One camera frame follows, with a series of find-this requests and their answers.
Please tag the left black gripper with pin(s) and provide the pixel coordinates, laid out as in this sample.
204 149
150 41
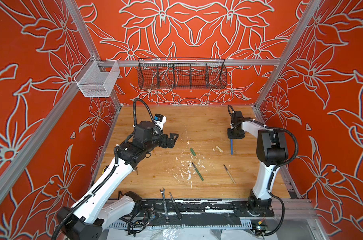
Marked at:
171 141

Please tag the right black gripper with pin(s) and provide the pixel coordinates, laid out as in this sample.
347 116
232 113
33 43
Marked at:
230 136

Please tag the blue pen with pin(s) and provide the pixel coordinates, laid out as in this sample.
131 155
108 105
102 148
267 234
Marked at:
231 146

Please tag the green pen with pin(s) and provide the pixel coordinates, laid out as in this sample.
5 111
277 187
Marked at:
197 171

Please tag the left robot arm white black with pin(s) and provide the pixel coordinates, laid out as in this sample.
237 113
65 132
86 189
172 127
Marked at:
89 216

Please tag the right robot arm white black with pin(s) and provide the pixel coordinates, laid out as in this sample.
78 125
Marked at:
275 147

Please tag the beige pen cap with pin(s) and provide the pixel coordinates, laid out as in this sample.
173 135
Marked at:
219 149

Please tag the beige pen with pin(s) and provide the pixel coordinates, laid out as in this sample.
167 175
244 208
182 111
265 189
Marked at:
229 174

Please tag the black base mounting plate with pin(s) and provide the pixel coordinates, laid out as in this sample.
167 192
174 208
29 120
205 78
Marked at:
215 214

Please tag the black screwdriver tool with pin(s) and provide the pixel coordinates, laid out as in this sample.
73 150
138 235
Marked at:
178 213

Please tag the silver wrench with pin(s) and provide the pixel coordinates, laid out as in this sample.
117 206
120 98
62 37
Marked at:
167 219

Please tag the white mesh basket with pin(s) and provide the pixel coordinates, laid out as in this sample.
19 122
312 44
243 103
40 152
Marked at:
97 79

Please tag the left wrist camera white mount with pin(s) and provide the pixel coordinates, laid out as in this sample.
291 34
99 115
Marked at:
160 120

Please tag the black wire basket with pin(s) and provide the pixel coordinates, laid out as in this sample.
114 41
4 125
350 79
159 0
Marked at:
181 74

